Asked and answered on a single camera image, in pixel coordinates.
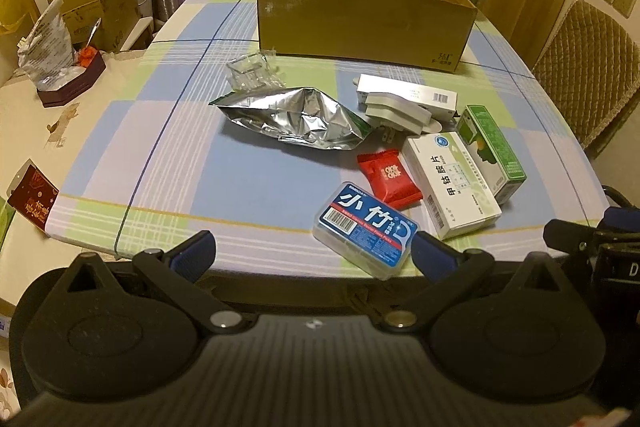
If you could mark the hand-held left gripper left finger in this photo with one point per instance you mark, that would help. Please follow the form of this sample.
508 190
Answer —
192 253

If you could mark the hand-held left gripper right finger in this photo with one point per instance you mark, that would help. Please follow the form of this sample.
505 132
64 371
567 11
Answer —
434 257

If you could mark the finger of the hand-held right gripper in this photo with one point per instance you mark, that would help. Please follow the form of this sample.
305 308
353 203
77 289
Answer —
567 237
617 217

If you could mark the white medicine box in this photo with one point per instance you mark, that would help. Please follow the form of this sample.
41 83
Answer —
450 187

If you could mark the blue floss pick box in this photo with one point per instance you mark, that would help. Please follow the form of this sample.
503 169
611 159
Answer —
365 227

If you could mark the red snack packet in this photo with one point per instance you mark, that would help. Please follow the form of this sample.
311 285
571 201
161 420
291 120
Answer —
387 177

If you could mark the green medicine box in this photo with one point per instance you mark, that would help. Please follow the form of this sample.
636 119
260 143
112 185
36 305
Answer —
492 147

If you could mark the white plug-in night light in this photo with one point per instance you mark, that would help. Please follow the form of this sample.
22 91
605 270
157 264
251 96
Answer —
400 117

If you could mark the long white ointment box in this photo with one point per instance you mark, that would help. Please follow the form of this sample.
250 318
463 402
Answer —
425 96

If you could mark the silver foil bag green leaf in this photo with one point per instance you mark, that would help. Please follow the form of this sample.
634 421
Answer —
295 117

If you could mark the clear plastic packaging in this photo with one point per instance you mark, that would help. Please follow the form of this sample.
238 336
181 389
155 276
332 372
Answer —
250 69

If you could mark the brown cardboard box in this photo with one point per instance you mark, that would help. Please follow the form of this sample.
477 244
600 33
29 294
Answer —
350 22

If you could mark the brown quilted chair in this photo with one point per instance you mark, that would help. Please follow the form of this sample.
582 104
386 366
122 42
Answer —
585 57

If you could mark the dark red printed packet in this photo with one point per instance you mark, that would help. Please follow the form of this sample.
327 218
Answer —
32 197

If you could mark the beige cloth side table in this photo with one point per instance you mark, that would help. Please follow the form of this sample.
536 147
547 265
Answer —
30 132

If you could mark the dark red tray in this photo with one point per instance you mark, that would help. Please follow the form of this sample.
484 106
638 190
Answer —
75 84

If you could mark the small orange object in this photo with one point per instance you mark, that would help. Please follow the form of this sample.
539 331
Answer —
86 57

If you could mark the metal spoon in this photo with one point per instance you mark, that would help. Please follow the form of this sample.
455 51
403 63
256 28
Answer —
95 31

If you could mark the printed clear plastic bag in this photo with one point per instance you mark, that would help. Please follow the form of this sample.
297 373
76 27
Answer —
47 37

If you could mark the small brown storage carton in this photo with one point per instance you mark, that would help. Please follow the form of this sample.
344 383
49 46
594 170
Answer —
80 7

